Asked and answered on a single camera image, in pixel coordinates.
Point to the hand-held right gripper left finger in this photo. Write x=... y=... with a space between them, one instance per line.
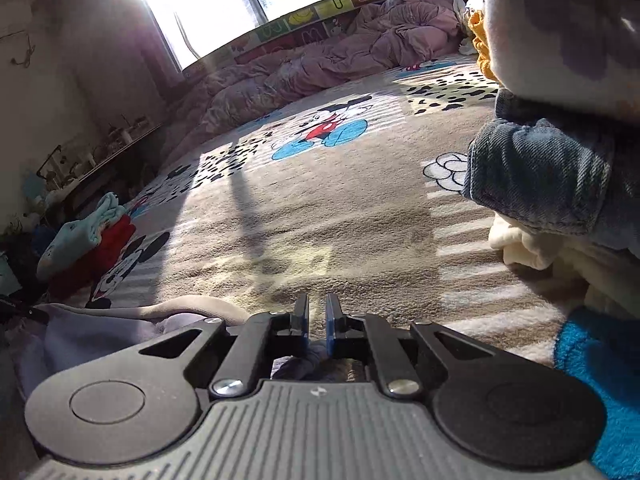
x=303 y=331

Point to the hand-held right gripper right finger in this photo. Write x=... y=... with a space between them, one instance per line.
x=330 y=331

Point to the lilac grey garment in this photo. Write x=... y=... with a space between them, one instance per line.
x=90 y=335

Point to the cartoon mouse printed blanket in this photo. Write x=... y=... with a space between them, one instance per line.
x=350 y=210

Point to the red garment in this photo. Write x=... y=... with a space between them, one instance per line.
x=114 y=241

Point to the cream garment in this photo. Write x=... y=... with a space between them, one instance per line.
x=550 y=266

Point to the light blue garment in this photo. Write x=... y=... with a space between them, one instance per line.
x=75 y=240

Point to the cluttered side table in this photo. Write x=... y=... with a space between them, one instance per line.
x=116 y=152

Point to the blue denim garment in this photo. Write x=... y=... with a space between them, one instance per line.
x=540 y=175

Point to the pink quilt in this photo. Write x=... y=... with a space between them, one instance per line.
x=320 y=62

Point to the bright blue fleece cloth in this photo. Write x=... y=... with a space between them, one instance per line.
x=605 y=360

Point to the alphabet printed bed bumper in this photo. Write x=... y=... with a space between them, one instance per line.
x=296 y=17

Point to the dark red curtain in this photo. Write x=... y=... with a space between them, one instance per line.
x=160 y=50

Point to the yellow knit garment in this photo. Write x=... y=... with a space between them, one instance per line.
x=482 y=45

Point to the window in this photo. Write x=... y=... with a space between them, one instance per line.
x=210 y=5

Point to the white purple fleece garment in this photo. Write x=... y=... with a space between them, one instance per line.
x=550 y=35

